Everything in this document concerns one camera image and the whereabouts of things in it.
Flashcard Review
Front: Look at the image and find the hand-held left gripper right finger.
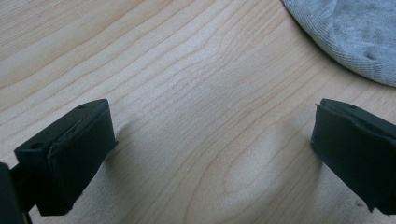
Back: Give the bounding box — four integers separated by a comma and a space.
310, 98, 396, 217

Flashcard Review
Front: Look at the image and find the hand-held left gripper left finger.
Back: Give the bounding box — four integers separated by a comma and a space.
13, 98, 119, 217

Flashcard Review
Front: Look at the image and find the grey sock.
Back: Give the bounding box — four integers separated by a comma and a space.
280, 0, 396, 88

